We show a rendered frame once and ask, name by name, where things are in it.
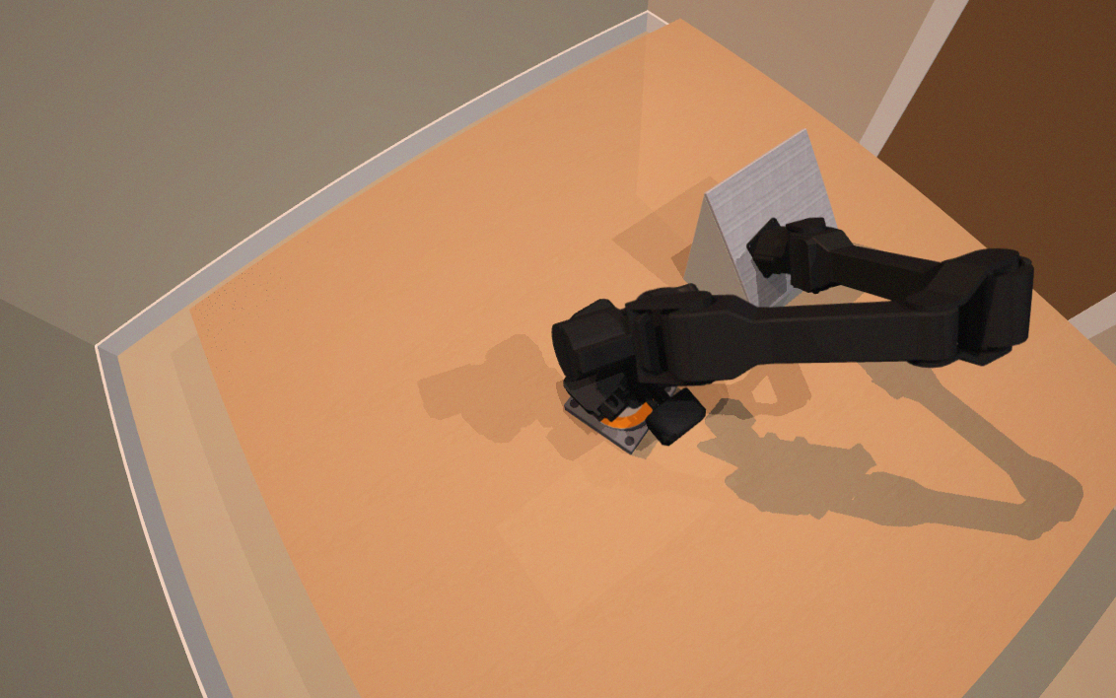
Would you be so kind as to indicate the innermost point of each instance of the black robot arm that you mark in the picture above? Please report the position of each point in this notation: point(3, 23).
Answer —
point(971, 308)

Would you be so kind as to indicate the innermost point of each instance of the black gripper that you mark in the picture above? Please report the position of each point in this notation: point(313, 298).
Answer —
point(672, 416)

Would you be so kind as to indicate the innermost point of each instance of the orange round plate with tab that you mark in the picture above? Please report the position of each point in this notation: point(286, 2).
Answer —
point(629, 418)

